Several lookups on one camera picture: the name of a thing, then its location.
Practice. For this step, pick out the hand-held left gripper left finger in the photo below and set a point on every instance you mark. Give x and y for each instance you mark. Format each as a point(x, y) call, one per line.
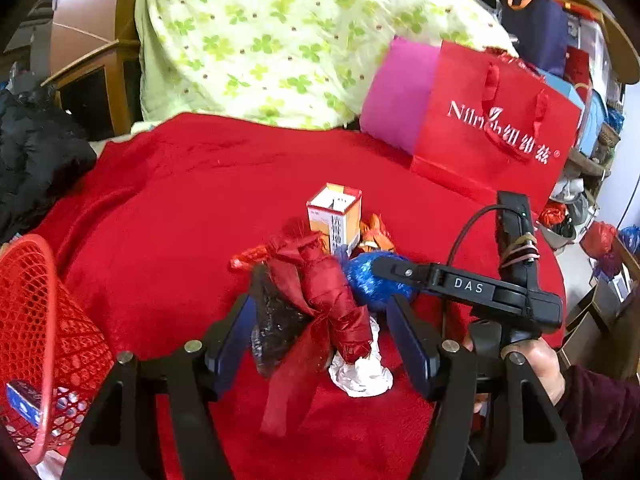
point(235, 341)

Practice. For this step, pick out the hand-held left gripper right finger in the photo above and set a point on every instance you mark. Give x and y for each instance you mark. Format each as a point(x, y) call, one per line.
point(407, 340)

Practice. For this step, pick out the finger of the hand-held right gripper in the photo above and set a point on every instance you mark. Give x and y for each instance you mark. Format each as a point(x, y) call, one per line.
point(400, 272)

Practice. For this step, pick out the blue foil wrapper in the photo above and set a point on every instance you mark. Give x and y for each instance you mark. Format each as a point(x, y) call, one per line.
point(367, 280)

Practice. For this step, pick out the orange snack wrapper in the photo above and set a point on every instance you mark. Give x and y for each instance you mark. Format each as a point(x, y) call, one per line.
point(375, 235)

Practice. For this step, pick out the dark plastic wrapper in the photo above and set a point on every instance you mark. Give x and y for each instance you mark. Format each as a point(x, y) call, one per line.
point(275, 320)

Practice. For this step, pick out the red ribbon bundle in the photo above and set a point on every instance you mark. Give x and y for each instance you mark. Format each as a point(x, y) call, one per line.
point(330, 290)

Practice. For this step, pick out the small red foil wrapper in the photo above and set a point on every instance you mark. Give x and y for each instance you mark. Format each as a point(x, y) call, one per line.
point(245, 259)

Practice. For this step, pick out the orange and white carton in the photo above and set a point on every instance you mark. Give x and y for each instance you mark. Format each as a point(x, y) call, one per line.
point(332, 220)

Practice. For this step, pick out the red mesh basket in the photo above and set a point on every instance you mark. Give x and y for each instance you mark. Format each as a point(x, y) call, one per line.
point(40, 320)

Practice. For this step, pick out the small blue box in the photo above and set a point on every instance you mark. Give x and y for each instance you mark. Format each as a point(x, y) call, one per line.
point(22, 402)

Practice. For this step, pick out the person's right forearm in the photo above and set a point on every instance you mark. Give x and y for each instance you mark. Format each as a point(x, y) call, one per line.
point(600, 420)

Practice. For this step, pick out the person's right hand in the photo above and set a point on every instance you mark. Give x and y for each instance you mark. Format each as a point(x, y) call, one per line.
point(542, 367)

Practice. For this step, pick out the brown cardboard box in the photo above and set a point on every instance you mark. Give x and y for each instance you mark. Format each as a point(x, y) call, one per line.
point(610, 330)

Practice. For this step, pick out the red plastic bag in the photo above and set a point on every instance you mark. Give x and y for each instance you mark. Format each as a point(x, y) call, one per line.
point(600, 242)

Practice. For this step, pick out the blue plastic bag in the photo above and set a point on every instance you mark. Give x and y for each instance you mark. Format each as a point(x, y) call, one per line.
point(631, 237)

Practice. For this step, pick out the red blanket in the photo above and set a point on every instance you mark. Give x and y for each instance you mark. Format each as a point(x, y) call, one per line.
point(175, 210)

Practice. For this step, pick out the red paper bag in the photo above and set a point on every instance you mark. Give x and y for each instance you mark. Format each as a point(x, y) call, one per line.
point(480, 150)

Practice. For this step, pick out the green clover print quilt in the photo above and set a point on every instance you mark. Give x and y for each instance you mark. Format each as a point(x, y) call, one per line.
point(275, 35)

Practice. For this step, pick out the black jacket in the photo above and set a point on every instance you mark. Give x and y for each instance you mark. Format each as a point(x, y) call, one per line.
point(35, 160)

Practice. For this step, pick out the wooden cabinet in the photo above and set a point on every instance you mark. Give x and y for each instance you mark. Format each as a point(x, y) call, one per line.
point(85, 15)

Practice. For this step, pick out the wooden chair frame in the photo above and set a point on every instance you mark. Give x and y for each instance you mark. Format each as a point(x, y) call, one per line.
point(590, 10)

